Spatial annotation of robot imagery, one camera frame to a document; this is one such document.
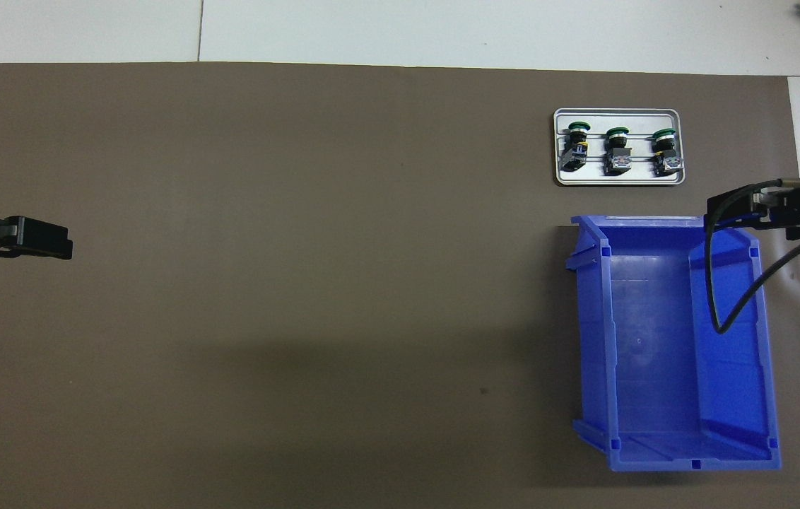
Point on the green push button switch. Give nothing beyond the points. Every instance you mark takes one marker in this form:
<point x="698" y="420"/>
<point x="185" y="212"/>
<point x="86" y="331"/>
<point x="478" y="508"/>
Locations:
<point x="575" y="148"/>
<point x="666" y="152"/>
<point x="618" y="150"/>

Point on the silver metal tray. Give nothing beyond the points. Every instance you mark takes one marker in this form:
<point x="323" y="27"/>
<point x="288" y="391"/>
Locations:
<point x="619" y="180"/>

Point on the blue plastic storage bin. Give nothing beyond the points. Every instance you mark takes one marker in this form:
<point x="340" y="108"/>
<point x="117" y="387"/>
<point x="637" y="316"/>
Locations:
<point x="654" y="353"/>

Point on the brown table mat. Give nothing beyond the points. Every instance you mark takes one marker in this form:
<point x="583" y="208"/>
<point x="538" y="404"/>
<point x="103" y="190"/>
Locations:
<point x="301" y="212"/>

